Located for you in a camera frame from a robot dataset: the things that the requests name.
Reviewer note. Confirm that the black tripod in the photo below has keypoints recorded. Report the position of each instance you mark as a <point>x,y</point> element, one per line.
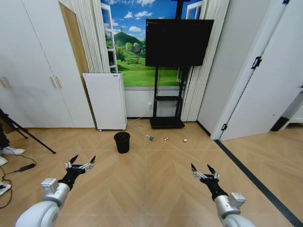
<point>21,131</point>

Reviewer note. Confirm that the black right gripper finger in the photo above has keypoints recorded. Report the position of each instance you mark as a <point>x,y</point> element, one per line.
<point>196,172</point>
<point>213,172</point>

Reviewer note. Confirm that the landscape window poster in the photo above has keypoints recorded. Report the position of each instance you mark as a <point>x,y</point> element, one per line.
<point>132,47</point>

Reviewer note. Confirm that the black round trash bin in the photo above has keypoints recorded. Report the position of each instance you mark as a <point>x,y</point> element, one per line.
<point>122,142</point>

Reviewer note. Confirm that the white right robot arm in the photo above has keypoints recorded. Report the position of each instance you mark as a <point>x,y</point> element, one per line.
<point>230,208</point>

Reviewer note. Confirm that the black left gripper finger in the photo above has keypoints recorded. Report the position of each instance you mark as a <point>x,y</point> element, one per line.
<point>71,161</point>
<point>90,164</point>

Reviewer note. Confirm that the white wardrobe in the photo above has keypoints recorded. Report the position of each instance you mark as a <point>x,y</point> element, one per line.
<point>35,71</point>

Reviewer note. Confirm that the white curtain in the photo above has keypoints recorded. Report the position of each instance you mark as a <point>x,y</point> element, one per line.
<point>201,71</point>
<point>87,35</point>

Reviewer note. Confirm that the green crumpled wrapper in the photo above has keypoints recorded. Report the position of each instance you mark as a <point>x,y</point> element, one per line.
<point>150,137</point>

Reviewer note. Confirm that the black television screen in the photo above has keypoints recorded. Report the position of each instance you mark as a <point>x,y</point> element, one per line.
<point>177,42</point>

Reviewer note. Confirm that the white door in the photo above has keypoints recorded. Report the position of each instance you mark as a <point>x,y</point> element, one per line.
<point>258,71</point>

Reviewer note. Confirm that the person's white shoe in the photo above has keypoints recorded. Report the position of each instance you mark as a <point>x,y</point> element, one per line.
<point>3,161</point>
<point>4,188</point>
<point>12,150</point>

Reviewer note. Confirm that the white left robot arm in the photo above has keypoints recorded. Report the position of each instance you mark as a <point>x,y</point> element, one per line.
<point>45,208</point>

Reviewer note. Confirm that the black television stand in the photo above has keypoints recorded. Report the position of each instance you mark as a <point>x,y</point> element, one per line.
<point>168,108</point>

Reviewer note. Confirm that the white wall socket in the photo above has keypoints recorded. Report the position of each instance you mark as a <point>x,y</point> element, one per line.
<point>149,105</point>

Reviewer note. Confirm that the white small refrigerator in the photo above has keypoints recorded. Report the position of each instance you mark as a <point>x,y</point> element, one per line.
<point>106,101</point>

